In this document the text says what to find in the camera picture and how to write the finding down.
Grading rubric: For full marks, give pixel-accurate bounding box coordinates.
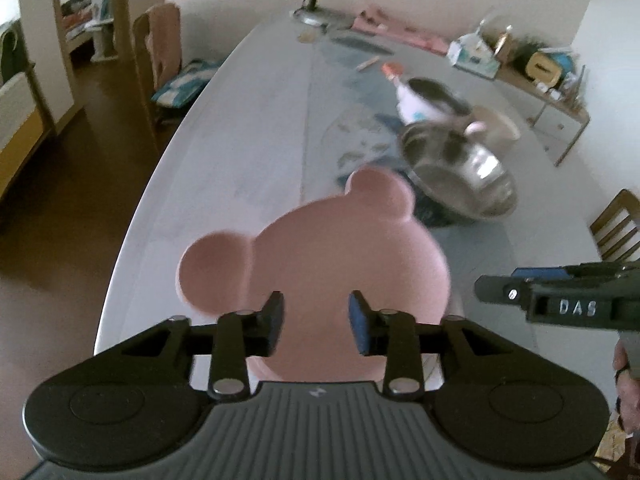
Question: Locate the white and teal tissue box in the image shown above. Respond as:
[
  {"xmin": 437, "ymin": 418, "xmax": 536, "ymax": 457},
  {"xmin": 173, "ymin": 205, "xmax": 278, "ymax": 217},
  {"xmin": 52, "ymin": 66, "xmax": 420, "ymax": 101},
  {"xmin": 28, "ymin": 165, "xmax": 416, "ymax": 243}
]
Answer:
[{"xmin": 446, "ymin": 32, "xmax": 501, "ymax": 80}]

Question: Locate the yellow tissue holder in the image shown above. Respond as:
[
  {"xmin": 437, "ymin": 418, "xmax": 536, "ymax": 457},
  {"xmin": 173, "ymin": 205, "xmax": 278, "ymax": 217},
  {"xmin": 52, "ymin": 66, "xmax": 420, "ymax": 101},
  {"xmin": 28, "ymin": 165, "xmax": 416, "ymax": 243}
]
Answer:
[{"xmin": 525, "ymin": 52, "xmax": 563, "ymax": 86}]

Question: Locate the pink printed cloth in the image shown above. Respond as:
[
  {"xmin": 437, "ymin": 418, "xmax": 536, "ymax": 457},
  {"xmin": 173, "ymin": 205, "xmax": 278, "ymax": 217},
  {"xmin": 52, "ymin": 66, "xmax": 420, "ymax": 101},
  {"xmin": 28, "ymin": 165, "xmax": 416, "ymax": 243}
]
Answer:
[{"xmin": 352, "ymin": 4, "xmax": 451, "ymax": 56}]

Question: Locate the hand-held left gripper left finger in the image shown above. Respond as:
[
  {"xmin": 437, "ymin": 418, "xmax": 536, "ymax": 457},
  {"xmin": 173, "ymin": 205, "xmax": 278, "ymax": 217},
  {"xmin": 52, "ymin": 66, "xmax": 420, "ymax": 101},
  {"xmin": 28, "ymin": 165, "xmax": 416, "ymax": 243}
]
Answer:
[{"xmin": 95, "ymin": 290, "xmax": 286, "ymax": 402}]

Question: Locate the blue patterned chair cushion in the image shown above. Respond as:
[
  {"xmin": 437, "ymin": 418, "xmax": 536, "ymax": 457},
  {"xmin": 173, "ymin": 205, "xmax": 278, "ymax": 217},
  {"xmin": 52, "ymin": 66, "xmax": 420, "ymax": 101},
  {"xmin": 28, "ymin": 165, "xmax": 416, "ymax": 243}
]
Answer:
[{"xmin": 151, "ymin": 58, "xmax": 223, "ymax": 108}]

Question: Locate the pink steel-lined bowl with handle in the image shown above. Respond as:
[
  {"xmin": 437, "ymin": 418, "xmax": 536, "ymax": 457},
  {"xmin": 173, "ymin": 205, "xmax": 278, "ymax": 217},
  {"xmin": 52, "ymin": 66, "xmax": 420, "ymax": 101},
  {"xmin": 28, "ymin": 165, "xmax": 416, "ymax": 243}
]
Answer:
[{"xmin": 395, "ymin": 77, "xmax": 488, "ymax": 139}]

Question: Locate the white wooden sideboard with drawers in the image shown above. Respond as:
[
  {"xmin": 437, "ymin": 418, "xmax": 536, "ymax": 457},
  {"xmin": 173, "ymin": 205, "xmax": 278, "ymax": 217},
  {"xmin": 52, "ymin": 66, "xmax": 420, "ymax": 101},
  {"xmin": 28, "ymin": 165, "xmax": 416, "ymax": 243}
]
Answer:
[{"xmin": 495, "ymin": 60, "xmax": 591, "ymax": 167}]

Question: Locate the person's right hand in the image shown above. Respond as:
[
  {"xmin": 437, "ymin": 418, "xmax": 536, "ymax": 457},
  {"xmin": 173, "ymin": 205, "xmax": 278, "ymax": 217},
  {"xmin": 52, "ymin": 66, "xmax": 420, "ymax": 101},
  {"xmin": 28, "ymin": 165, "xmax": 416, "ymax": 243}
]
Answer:
[{"xmin": 612, "ymin": 332, "xmax": 640, "ymax": 433}]

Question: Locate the pink towel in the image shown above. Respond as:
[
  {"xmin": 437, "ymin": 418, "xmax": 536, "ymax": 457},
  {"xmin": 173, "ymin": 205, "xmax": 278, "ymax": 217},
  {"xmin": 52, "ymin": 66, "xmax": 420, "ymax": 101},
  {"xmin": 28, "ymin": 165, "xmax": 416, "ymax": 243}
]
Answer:
[{"xmin": 147, "ymin": 2, "xmax": 182, "ymax": 88}]

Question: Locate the large stainless steel bowl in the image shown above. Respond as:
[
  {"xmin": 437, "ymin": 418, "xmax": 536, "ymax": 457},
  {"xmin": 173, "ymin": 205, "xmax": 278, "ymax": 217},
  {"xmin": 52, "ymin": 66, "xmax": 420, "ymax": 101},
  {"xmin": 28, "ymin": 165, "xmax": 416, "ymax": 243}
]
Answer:
[{"xmin": 397, "ymin": 122, "xmax": 518, "ymax": 226}]

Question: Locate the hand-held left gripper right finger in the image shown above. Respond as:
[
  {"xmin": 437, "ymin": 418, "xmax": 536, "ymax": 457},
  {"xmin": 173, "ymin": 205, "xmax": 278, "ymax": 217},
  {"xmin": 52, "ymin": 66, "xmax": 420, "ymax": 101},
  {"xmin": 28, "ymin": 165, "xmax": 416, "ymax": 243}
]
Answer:
[{"xmin": 347, "ymin": 290, "xmax": 531, "ymax": 402}]

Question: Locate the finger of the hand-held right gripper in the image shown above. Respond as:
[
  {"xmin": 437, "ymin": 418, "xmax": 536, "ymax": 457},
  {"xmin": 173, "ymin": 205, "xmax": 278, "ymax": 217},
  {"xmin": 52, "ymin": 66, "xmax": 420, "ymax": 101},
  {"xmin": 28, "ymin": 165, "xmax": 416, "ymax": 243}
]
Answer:
[
  {"xmin": 510, "ymin": 261, "xmax": 640, "ymax": 282},
  {"xmin": 474, "ymin": 274, "xmax": 532, "ymax": 307}
]

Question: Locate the amber glass bottle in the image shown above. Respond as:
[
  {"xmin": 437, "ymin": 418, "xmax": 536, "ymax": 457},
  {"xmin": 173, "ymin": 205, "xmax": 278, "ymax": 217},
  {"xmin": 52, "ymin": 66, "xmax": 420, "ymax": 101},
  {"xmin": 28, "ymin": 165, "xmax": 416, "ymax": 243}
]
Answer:
[{"xmin": 495, "ymin": 25, "xmax": 516, "ymax": 63}]

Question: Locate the sofa with white cover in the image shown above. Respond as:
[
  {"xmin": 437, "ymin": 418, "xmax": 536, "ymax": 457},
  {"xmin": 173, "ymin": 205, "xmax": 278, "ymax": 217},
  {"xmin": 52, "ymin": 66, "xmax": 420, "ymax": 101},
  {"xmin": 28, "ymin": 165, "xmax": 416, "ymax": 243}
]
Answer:
[{"xmin": 0, "ymin": 30, "xmax": 56, "ymax": 201}]

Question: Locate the pink bear-shaped plate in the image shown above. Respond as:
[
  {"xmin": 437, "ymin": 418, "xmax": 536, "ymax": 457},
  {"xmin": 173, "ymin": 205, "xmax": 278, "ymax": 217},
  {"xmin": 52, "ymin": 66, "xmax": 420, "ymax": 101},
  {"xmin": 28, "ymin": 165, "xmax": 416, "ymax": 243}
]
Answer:
[{"xmin": 176, "ymin": 167, "xmax": 451, "ymax": 383}]

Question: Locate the cream ceramic bowl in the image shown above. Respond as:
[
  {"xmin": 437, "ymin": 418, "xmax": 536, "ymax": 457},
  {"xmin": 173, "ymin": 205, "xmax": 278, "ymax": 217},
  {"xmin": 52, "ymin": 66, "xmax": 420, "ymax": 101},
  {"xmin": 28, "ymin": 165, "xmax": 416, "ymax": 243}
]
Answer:
[{"xmin": 470, "ymin": 106, "xmax": 522, "ymax": 153}]

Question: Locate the wooden dining chair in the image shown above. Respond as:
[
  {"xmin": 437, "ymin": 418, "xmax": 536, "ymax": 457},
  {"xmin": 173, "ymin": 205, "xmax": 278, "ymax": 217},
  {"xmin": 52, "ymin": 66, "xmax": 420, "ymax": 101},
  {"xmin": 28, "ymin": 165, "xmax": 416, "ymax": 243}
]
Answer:
[
  {"xmin": 589, "ymin": 189, "xmax": 640, "ymax": 263},
  {"xmin": 131, "ymin": 2, "xmax": 183, "ymax": 156}
]

